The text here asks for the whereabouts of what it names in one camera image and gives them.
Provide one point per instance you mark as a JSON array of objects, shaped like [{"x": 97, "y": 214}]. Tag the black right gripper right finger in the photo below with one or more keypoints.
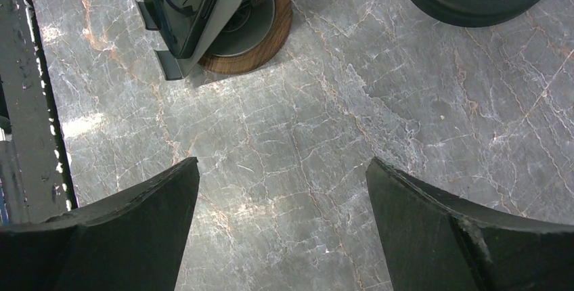
[{"x": 434, "y": 240}]

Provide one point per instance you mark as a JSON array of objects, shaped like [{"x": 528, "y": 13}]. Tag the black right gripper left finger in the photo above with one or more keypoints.
[{"x": 131, "y": 240}]

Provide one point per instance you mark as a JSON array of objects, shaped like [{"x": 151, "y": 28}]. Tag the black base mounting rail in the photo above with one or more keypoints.
[{"x": 36, "y": 182}]

